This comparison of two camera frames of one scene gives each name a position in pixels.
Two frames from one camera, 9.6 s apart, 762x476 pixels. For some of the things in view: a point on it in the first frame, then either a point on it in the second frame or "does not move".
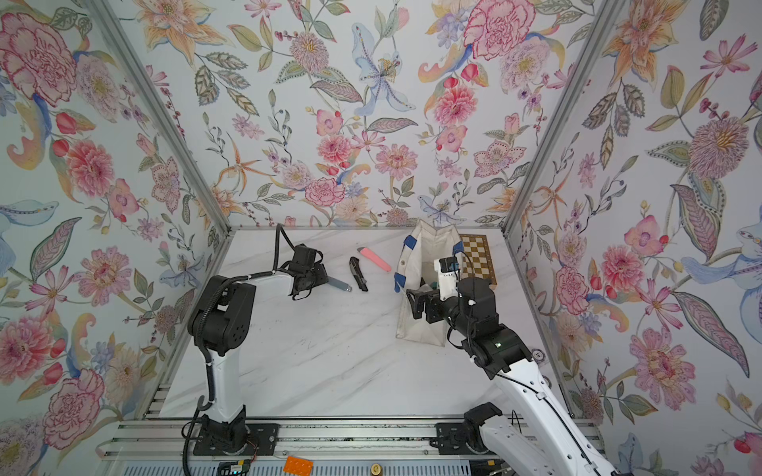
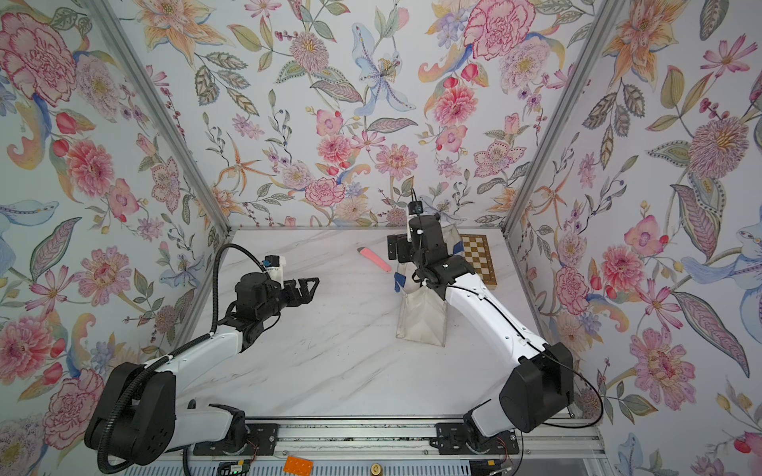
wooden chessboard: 476,260 does not move
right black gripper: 436,302 → 398,244
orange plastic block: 298,466 does not move
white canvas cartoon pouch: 422,247 does not move
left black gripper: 321,273 → 304,295
